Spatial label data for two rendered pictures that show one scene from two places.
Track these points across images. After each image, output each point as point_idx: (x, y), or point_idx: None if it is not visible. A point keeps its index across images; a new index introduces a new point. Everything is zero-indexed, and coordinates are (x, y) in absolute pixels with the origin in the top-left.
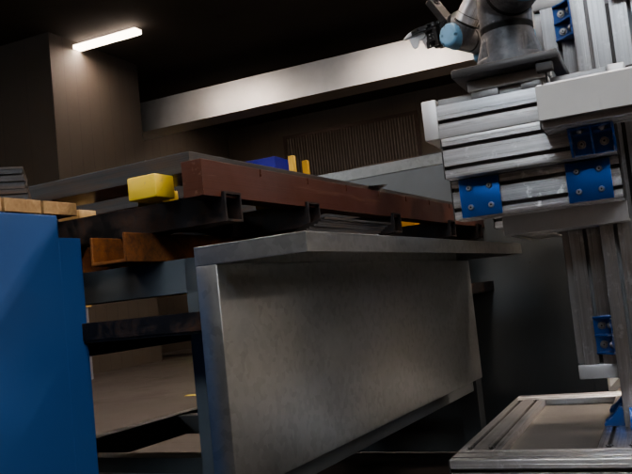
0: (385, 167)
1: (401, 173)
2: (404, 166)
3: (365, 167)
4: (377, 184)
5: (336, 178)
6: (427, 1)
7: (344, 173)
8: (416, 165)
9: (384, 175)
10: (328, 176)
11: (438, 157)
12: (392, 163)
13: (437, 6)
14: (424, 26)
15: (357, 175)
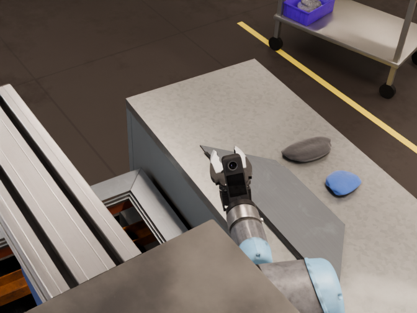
0: (210, 205)
1: (219, 223)
2: (222, 223)
3: (197, 187)
4: (203, 209)
5: (179, 168)
6: (221, 159)
7: (184, 172)
8: (229, 233)
9: (208, 209)
10: (174, 160)
11: None
12: (215, 208)
13: (230, 175)
14: (214, 181)
15: (192, 185)
